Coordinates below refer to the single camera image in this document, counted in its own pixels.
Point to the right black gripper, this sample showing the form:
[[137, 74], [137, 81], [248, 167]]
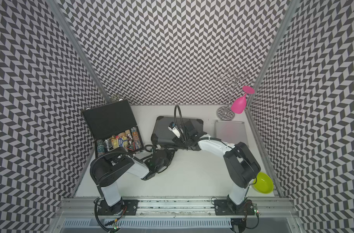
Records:
[[178, 140]]

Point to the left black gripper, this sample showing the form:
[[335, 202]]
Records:
[[169, 154]]

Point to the black poker case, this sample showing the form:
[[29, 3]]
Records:
[[111, 120], [161, 135]]

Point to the silver aluminium poker case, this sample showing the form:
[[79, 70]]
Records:
[[231, 131]]

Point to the pink plastic wine glass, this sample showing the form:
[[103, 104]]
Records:
[[240, 103]]

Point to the yellow-green plastic ball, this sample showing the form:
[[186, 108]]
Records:
[[263, 183]]

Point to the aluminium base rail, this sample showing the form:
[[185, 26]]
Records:
[[163, 207]]

